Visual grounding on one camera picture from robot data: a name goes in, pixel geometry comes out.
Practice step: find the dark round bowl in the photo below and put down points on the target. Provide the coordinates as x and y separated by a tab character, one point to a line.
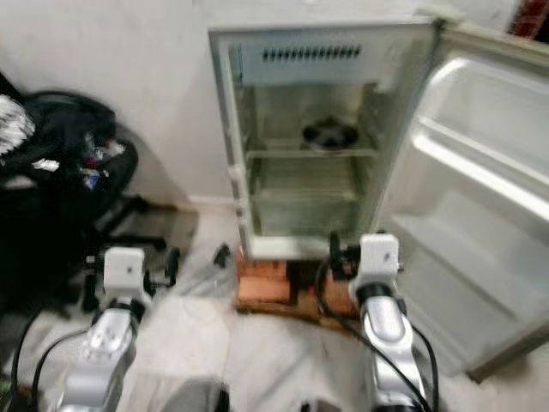
328	136

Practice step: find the grey fridge door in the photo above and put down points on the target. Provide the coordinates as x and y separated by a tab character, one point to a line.
472	223

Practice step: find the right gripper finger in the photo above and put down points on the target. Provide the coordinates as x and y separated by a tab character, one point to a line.
334	245

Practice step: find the left robot leg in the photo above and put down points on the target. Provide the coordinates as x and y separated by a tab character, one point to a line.
193	399

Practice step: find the small grey fridge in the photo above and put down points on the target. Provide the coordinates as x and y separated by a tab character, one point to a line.
317	77

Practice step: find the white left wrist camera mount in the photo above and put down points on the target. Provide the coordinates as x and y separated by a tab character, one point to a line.
123	270

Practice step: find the robot leg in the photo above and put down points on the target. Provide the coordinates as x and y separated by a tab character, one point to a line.
193	399
310	406

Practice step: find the small black plastic piece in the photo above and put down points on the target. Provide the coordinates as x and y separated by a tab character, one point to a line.
221	255

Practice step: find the red brick stack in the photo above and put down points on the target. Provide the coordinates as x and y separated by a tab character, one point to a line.
262	279
334	296

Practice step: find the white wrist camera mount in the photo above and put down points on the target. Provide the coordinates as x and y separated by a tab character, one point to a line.
379	260
123	270

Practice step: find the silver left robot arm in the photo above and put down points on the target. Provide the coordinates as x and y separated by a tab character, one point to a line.
103	352

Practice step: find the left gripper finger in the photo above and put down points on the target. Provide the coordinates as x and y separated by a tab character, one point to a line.
172	266

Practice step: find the right robot leg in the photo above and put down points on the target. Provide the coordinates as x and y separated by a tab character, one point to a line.
310	406

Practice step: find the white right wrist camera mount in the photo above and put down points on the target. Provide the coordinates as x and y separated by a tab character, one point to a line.
379	260

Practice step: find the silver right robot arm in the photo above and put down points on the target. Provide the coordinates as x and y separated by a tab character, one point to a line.
388	335

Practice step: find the glass fridge shelf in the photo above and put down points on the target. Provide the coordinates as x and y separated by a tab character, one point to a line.
309	154

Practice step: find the white patterned cloth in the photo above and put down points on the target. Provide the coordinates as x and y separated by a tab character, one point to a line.
15	124

